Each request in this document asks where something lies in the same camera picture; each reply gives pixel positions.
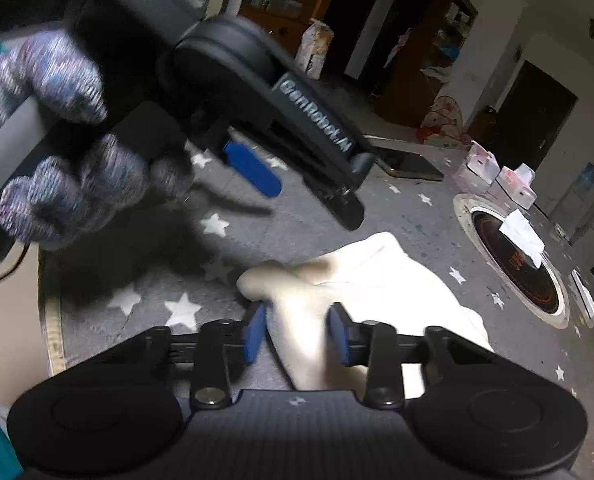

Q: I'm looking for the white tissue sheet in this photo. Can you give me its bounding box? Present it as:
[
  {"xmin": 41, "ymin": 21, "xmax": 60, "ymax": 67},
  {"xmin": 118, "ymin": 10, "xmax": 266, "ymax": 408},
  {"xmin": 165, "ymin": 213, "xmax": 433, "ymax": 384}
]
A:
[{"xmin": 498, "ymin": 209, "xmax": 545, "ymax": 269}]

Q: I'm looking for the grey knit gloved left hand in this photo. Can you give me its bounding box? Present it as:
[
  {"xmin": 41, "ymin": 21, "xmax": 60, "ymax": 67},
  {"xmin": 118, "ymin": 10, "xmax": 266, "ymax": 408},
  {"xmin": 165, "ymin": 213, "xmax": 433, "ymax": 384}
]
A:
[{"xmin": 0, "ymin": 30, "xmax": 194, "ymax": 249}]

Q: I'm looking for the black smartphone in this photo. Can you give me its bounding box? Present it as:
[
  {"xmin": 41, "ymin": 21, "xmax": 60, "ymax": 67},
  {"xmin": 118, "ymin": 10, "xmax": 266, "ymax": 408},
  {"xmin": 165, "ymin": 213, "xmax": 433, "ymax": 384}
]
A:
[{"xmin": 367, "ymin": 136, "xmax": 445, "ymax": 182}]

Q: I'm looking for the pink tissue box rear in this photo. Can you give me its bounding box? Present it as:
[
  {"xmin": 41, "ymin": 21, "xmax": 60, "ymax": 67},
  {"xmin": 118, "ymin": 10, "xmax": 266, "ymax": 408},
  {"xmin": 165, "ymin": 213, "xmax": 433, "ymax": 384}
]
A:
[{"xmin": 496, "ymin": 164, "xmax": 536, "ymax": 210}]

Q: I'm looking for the white patterned paper bag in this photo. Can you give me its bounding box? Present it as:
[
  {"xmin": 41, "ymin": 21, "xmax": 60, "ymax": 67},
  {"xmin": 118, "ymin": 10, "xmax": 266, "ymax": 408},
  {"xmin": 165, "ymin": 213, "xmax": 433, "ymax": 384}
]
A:
[{"xmin": 295, "ymin": 18, "xmax": 334, "ymax": 80}]

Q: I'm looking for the round black induction cooktop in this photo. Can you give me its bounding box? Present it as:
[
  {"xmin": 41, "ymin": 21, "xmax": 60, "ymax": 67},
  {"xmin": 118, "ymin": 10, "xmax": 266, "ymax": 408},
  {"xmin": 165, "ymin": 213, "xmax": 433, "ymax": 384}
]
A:
[{"xmin": 453, "ymin": 193, "xmax": 570, "ymax": 330}]

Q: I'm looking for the cream sweater garment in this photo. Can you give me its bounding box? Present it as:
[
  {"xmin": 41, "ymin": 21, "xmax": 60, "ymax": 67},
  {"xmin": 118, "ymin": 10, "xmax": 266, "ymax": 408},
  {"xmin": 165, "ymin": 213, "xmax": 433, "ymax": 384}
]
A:
[{"xmin": 236, "ymin": 232, "xmax": 490, "ymax": 394}]

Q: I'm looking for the water dispenser with bottle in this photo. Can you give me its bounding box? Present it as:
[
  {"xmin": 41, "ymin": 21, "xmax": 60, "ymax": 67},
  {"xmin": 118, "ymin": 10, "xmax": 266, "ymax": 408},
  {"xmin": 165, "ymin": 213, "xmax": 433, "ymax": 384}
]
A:
[{"xmin": 556, "ymin": 162, "xmax": 594, "ymax": 237}]

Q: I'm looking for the floor fan with cover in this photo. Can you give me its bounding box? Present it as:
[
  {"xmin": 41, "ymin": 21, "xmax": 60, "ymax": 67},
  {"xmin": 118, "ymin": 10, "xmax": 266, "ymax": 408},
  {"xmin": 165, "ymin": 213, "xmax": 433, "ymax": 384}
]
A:
[{"xmin": 416, "ymin": 96, "xmax": 470, "ymax": 148}]

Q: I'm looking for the dark entrance door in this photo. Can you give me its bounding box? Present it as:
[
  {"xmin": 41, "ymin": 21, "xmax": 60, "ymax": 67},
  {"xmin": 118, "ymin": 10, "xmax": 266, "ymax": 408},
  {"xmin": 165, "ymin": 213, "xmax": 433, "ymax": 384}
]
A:
[{"xmin": 481, "ymin": 61, "xmax": 578, "ymax": 171}]

